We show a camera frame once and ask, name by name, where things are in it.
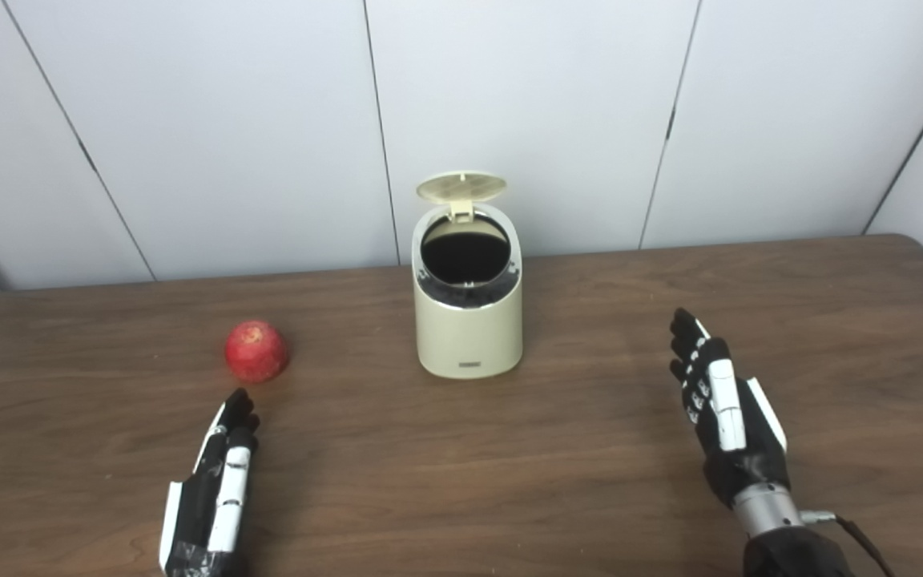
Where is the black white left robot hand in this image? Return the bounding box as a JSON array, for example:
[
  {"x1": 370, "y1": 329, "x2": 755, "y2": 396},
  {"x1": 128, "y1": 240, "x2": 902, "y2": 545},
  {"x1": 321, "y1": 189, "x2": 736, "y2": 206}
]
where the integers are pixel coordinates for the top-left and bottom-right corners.
[{"x1": 159, "y1": 388, "x2": 261, "y2": 577}]

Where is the cream-colored bin body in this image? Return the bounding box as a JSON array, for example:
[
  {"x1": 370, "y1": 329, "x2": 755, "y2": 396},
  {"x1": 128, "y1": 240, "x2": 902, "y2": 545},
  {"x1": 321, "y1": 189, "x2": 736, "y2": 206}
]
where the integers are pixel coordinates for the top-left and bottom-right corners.
[{"x1": 412, "y1": 202, "x2": 524, "y2": 380}]

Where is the red apple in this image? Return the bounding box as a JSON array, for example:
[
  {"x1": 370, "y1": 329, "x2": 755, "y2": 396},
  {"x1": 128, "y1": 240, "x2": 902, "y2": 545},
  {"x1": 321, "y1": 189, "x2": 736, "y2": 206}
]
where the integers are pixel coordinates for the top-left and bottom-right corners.
[{"x1": 225, "y1": 321, "x2": 290, "y2": 383}]

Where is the cream round bin lid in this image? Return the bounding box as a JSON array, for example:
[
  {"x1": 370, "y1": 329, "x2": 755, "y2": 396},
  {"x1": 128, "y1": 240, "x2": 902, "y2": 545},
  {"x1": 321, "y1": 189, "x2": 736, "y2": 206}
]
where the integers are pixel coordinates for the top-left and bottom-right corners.
[{"x1": 416, "y1": 171, "x2": 508, "y2": 224}]

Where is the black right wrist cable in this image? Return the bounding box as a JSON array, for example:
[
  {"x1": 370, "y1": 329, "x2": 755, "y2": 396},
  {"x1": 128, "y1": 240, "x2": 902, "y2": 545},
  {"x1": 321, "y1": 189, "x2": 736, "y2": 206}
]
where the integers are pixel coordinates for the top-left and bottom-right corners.
[{"x1": 830, "y1": 513, "x2": 899, "y2": 577}]

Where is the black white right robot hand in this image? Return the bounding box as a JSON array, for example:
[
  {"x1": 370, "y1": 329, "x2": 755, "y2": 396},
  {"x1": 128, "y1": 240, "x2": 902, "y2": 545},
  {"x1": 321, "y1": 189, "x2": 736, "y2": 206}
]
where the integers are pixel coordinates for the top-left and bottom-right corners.
[{"x1": 668, "y1": 308, "x2": 791, "y2": 510}]

